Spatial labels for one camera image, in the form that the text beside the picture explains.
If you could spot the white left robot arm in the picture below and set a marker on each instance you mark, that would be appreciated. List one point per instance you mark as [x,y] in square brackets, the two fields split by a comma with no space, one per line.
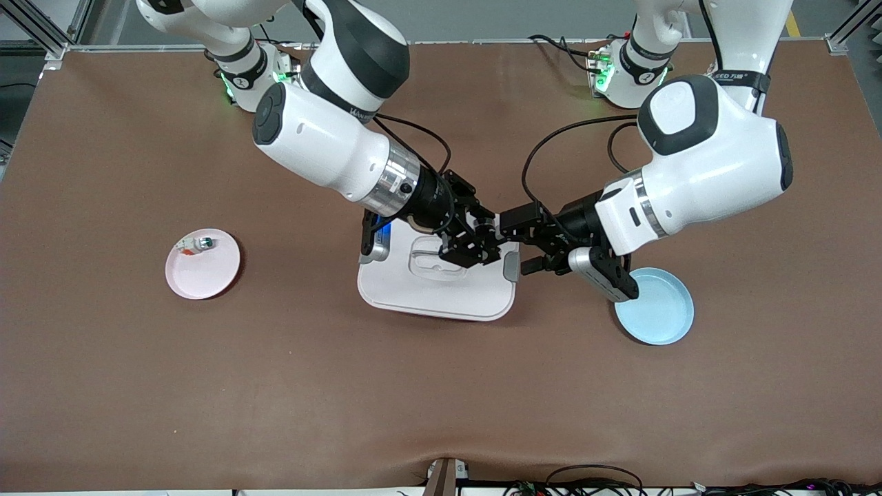
[703,172]

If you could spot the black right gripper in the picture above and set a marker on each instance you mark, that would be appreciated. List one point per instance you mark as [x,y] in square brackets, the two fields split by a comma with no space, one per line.
[433,200]

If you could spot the light blue round plate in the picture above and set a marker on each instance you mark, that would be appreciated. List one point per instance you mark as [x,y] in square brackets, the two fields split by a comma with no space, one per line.
[661,317]

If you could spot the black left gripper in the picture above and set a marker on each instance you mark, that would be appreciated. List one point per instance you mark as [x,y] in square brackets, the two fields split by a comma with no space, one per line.
[576,218]

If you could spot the brown mounting bar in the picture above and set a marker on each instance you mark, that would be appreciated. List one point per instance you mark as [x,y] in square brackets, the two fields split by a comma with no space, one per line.
[441,479]

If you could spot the pink round plate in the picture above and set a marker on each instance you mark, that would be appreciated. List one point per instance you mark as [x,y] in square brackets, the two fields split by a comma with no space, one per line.
[200,279]

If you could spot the aluminium frame post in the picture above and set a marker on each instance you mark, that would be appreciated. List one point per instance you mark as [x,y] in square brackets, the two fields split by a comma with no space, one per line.
[851,27]
[41,31]

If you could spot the green and white switch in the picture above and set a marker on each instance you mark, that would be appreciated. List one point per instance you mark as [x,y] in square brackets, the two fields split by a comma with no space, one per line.
[196,244]

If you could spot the white lidded box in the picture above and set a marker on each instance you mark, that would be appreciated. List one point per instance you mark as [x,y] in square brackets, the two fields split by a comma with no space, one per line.
[427,293]

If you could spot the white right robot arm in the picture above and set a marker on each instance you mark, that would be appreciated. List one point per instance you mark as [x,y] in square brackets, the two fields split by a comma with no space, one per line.
[317,138]

